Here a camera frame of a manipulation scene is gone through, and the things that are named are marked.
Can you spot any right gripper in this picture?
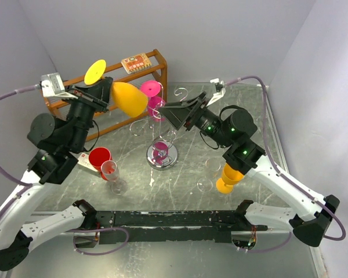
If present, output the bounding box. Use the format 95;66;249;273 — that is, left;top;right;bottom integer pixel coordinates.
157;92;231;148

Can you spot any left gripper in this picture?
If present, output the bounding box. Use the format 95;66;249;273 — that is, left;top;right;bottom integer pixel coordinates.
60;76;114;151

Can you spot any orange wine glass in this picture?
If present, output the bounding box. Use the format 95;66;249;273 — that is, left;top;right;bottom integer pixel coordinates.
84;59;148;118
216;163;244;194

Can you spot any pink wine glass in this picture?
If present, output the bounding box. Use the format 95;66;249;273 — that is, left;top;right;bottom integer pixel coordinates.
140;80;165;122

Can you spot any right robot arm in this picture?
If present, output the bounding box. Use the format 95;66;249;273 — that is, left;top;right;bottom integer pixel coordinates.
158;93;340;247

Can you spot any wooden shelf rack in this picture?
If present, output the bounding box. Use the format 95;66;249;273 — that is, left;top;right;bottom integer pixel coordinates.
44;49;168;141

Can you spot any chrome wine glass rack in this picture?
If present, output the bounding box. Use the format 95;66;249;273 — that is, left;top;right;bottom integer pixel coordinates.
129;82;189;171

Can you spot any clear wine glass left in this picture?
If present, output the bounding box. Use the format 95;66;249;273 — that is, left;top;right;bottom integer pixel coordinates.
101;160;128;195

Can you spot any clear wine glass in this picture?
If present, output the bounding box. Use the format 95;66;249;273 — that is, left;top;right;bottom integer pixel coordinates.
101;160;128;195
197;157;221;193

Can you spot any clear wine glass right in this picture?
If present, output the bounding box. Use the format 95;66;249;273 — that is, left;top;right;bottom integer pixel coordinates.
197;157;221;193

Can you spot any orange wine glass front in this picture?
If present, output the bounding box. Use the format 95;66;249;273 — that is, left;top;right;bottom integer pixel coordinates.
216;163;244;194

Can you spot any orange spiral notebook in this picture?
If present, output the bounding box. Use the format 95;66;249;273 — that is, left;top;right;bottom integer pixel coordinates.
121;53;152;74

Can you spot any red plastic cup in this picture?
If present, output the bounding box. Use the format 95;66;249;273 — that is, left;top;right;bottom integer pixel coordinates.
88;147;112;171

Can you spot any white card box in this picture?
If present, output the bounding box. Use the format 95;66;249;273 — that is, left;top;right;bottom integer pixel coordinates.
78;152;100;176

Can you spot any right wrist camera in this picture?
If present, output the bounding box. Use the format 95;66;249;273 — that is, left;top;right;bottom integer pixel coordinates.
206;78;226;107

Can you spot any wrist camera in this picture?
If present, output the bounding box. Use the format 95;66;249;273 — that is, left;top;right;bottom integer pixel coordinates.
41;72;66;98
206;78;226;107

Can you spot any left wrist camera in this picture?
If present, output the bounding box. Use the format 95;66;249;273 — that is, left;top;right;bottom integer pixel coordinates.
41;72;66;98

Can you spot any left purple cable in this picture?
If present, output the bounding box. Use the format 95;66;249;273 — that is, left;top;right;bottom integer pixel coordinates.
0;83;44;261

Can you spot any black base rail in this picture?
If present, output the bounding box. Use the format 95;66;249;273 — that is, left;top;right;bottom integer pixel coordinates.
78;209;252;243

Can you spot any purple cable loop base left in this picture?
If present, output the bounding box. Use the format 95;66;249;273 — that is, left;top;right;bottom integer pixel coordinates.
71;227;130;257

